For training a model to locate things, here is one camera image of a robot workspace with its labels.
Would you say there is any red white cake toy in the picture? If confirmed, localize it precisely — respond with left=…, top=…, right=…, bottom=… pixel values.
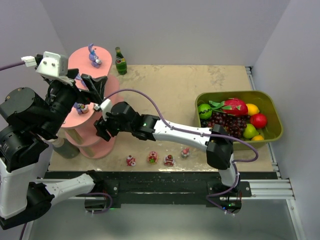
left=126, top=155, right=136, bottom=167

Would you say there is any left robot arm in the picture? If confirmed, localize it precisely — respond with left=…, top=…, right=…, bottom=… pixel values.
left=0, top=74, right=107, bottom=230

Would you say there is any small purple bunny cupcake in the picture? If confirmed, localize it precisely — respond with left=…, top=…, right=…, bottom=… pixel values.
left=73, top=102, right=89, bottom=115

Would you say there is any purple bunny figure toy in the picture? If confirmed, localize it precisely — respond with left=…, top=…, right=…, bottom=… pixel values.
left=88, top=43, right=102, bottom=69

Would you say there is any purple bunny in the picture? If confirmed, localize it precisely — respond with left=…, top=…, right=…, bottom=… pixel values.
left=75, top=74, right=82, bottom=81

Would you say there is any olive green plastic bin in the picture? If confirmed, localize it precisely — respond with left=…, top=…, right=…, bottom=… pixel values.
left=195, top=90, right=283, bottom=149

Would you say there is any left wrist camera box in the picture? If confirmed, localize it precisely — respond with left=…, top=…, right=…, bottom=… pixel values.
left=35, top=51, right=70, bottom=85

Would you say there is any strawberry cake toy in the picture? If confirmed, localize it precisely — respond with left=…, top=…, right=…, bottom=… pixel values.
left=163, top=154, right=175, bottom=167

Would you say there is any yellow lemon toy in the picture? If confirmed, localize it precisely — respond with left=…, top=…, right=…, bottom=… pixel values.
left=246, top=103, right=260, bottom=116

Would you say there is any black base frame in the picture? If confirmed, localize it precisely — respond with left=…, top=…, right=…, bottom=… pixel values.
left=37, top=170, right=252, bottom=213

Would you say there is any aluminium rail frame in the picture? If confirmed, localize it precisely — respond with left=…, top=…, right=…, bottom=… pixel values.
left=245, top=65, right=297, bottom=201

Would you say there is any red apple toy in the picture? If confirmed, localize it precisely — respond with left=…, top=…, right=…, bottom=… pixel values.
left=250, top=113, right=268, bottom=129

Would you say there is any green pear toy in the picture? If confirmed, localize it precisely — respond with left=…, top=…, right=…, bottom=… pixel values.
left=243, top=123, right=259, bottom=139

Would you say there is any pink tiered shelf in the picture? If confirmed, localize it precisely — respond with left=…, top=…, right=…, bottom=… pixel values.
left=59, top=45, right=125, bottom=160

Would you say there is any pink dragon fruit toy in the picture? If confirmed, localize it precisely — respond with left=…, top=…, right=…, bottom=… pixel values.
left=209, top=98, right=249, bottom=117

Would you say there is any pink bunny figure toy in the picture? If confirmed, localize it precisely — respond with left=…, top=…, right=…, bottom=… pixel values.
left=181, top=147, right=190, bottom=159

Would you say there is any green soap dispenser bottle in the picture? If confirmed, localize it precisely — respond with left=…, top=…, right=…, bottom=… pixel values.
left=52, top=137, right=80, bottom=159

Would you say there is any pink round cake toy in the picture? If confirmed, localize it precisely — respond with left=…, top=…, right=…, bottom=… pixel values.
left=147, top=151, right=158, bottom=164

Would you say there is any green glass bottle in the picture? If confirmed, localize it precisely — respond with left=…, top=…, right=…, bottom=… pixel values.
left=115, top=47, right=127, bottom=75

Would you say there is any purple grape bunch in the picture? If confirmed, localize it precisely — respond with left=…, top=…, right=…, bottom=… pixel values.
left=200, top=112, right=250, bottom=139

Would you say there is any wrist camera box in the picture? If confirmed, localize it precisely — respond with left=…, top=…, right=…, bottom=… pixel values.
left=93, top=98, right=113, bottom=120
left=35, top=51, right=70, bottom=85

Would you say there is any orange fruit toy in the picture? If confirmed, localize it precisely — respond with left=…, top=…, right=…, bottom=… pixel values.
left=251, top=134, right=264, bottom=141

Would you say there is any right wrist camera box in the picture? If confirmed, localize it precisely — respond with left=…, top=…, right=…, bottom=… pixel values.
left=93, top=98, right=113, bottom=120

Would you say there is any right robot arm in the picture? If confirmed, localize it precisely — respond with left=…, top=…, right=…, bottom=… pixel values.
left=93, top=99, right=239, bottom=189

